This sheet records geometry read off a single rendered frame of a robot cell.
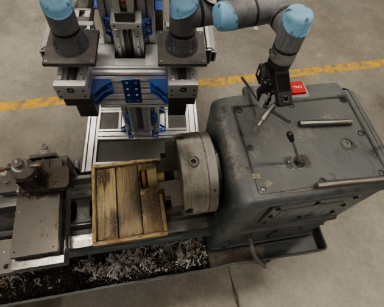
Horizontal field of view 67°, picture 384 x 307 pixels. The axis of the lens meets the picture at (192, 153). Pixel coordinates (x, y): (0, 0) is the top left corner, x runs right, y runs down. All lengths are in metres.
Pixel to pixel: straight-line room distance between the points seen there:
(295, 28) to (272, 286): 1.75
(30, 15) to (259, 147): 3.20
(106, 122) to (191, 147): 1.43
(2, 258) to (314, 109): 1.31
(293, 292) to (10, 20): 3.64
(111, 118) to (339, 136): 1.70
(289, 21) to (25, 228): 1.13
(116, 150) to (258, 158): 1.40
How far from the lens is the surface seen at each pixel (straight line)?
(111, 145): 2.23
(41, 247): 1.24
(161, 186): 1.08
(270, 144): 1.04
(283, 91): 0.93
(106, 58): 1.53
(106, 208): 1.31
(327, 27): 3.97
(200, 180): 0.98
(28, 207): 1.31
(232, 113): 1.08
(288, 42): 0.86
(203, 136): 1.05
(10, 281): 1.73
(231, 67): 3.07
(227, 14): 0.84
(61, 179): 1.25
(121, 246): 1.43
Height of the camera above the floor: 2.10
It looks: 61 degrees down
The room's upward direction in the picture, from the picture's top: 8 degrees clockwise
